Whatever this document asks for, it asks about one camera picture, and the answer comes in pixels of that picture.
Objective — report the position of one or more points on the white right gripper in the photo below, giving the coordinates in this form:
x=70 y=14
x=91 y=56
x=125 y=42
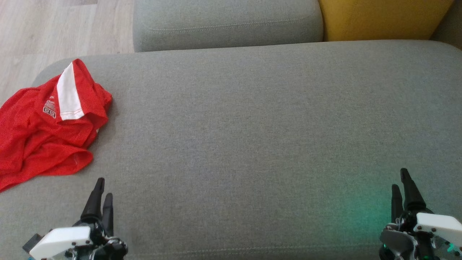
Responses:
x=436 y=224

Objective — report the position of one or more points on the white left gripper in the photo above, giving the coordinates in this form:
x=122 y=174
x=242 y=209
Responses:
x=61 y=242

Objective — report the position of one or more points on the red shorts with white stripe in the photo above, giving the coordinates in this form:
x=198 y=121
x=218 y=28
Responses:
x=72 y=90

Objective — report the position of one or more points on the grey sofa seat cushion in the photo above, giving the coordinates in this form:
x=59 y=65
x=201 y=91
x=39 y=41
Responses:
x=252 y=144

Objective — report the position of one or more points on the grey sofa back cushion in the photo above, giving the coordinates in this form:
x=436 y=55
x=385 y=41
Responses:
x=223 y=21
x=453 y=29

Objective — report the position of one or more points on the yellow sofa cushion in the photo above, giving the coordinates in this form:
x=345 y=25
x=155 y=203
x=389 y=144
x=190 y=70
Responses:
x=379 y=18

